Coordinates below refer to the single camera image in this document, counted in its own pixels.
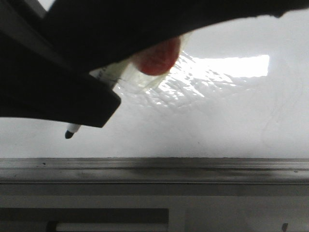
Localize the red magnet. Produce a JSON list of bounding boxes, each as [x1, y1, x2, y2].
[[118, 32, 191, 93]]

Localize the grey aluminium whiteboard tray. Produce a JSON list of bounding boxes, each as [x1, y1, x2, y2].
[[0, 158, 309, 184]]

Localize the white whiteboard marker black tip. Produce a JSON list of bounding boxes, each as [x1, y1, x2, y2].
[[65, 62, 128, 139]]

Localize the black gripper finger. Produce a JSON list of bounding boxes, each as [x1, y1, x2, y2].
[[42, 0, 309, 73], [0, 0, 121, 128]]

